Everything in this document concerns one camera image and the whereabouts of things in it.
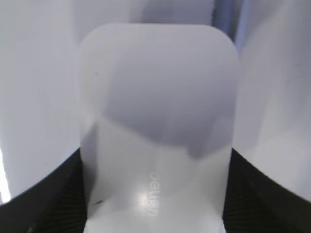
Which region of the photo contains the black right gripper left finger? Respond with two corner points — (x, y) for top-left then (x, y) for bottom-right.
(0, 149), (87, 233)

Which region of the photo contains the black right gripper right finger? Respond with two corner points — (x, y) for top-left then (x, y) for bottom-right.
(222, 149), (311, 233)

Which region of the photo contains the white rectangular whiteboard eraser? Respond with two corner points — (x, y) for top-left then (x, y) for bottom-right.
(78, 23), (240, 233)

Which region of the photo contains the white whiteboard with aluminium frame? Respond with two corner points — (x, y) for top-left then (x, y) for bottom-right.
(0, 0), (233, 197)

